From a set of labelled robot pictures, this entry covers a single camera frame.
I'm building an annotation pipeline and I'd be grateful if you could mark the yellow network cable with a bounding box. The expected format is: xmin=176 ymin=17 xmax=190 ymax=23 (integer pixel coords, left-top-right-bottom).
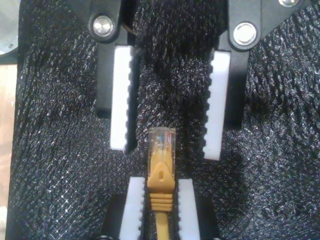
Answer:
xmin=146 ymin=126 xmax=177 ymax=240

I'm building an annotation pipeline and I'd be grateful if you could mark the black bubble mat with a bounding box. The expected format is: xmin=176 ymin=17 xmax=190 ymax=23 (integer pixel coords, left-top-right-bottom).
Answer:
xmin=4 ymin=0 xmax=320 ymax=240

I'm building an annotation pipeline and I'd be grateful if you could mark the silver round disc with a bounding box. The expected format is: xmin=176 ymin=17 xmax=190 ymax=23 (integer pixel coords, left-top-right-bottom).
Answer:
xmin=0 ymin=0 xmax=20 ymax=59

